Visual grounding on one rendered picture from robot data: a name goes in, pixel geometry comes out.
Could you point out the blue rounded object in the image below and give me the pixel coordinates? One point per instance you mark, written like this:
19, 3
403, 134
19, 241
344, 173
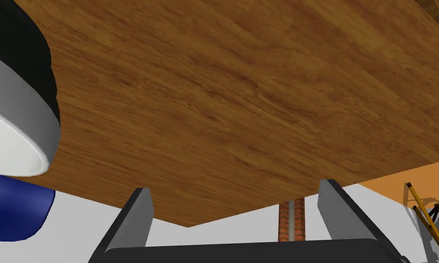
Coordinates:
11, 208

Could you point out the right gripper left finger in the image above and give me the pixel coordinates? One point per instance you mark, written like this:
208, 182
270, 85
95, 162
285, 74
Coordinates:
137, 223

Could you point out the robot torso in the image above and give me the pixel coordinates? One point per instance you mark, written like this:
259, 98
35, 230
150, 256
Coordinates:
18, 120

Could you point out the yellow tripod stand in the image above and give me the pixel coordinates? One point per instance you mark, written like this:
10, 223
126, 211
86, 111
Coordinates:
433, 219

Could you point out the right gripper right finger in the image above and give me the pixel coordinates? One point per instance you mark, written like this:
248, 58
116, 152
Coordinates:
338, 215

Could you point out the brown wooden table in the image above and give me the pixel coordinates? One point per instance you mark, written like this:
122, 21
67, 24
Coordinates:
226, 109

